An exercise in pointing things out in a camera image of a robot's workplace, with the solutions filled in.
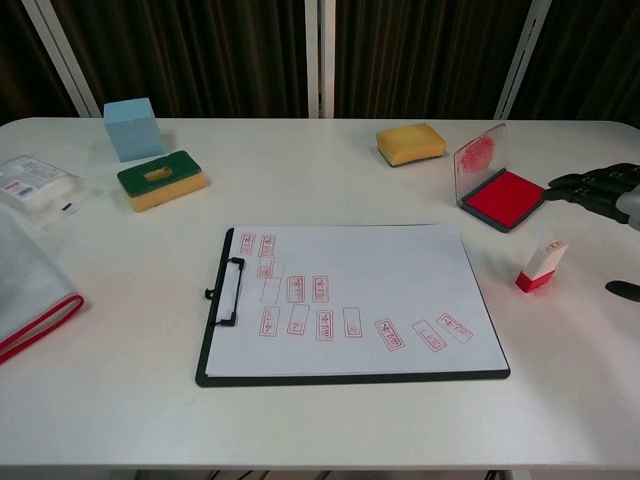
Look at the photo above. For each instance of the right robot hand grey black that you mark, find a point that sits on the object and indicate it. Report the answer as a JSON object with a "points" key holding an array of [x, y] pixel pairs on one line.
{"points": [[595, 187]]}

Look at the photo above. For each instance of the white red rectangular stamp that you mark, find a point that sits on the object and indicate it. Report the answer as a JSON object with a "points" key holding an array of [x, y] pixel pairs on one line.
{"points": [[541, 267]]}

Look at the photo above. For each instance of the red ink pad clear lid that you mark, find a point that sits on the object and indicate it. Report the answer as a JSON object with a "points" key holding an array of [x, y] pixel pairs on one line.
{"points": [[505, 197]]}

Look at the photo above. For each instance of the black clipboard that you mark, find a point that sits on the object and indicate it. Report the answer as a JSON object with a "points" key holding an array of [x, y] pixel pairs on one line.
{"points": [[350, 377]]}

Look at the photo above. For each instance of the dark brown curtain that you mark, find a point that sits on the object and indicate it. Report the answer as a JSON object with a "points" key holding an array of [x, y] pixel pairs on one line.
{"points": [[200, 55]]}

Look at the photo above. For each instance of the green topped yellow sponge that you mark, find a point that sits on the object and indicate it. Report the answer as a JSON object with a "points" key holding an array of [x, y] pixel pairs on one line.
{"points": [[161, 181]]}

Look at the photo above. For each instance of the light blue foam block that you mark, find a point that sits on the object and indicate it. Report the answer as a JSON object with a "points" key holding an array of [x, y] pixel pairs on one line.
{"points": [[134, 129]]}

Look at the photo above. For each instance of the clear plastic packet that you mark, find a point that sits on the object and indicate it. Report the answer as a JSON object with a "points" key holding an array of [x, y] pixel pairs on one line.
{"points": [[42, 187]]}

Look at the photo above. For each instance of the white cloth red trim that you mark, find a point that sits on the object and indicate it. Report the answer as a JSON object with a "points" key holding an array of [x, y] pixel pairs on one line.
{"points": [[27, 280]]}

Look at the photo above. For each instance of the white slanted frame post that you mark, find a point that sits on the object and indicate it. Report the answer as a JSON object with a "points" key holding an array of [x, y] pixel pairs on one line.
{"points": [[520, 60], [62, 57]]}

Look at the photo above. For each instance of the white upright frame post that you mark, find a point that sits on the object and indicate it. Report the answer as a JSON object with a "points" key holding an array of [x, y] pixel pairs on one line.
{"points": [[320, 57]]}

